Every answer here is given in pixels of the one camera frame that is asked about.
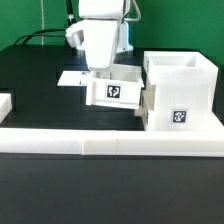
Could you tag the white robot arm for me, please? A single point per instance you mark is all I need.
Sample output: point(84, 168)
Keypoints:
point(124, 11)

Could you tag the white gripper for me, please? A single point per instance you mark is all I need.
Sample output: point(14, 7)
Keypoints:
point(100, 40)

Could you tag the white drawer front tagged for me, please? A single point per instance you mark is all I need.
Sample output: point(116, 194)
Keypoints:
point(146, 109)

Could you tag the white drawer cabinet box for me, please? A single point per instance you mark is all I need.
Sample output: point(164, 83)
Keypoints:
point(184, 89)

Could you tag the white foam border wall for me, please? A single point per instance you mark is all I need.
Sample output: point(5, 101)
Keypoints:
point(206, 143)

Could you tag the white drawer tagged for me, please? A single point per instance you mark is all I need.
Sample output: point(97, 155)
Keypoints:
point(146, 109)
point(122, 90)

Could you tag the white marker tag sheet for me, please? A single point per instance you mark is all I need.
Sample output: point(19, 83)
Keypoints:
point(73, 78)

